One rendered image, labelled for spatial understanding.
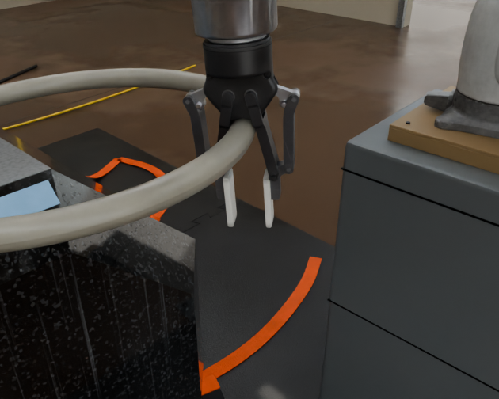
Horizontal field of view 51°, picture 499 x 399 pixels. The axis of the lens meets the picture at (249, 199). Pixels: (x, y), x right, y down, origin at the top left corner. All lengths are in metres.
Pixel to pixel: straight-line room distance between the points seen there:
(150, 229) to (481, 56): 0.64
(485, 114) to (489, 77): 0.07
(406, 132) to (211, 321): 0.97
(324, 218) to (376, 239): 1.19
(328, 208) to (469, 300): 1.34
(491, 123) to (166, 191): 0.69
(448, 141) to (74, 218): 0.70
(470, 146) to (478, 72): 0.13
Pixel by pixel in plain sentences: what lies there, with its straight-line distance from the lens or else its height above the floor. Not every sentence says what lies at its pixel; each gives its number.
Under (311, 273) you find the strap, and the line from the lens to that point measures 1.92.
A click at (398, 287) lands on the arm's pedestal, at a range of 1.12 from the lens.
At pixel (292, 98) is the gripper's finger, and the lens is 0.59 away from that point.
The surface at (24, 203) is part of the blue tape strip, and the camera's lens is 0.78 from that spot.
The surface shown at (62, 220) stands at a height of 0.98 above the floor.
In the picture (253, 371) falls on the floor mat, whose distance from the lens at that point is 1.60.
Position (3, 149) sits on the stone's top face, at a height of 0.87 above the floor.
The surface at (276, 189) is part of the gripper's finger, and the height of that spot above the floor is 0.90.
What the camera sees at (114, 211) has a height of 0.98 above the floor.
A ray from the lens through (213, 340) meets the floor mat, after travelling 1.68.
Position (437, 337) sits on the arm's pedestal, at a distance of 1.14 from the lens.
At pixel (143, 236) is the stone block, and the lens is 0.91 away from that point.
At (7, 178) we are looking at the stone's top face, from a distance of 0.80.
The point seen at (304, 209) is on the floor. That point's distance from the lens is 2.30.
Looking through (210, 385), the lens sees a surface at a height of 0.07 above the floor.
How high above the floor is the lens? 1.23
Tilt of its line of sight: 31 degrees down
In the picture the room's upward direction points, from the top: straight up
